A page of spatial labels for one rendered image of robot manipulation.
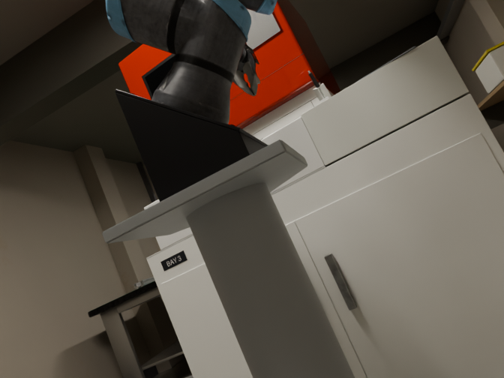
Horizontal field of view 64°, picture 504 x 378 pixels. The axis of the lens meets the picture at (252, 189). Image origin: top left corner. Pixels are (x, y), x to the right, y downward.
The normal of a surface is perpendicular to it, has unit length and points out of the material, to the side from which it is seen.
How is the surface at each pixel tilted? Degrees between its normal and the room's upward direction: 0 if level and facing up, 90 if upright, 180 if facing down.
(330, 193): 90
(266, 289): 90
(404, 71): 90
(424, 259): 90
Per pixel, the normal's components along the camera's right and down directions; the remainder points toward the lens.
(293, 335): 0.14, -0.23
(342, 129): -0.40, 0.02
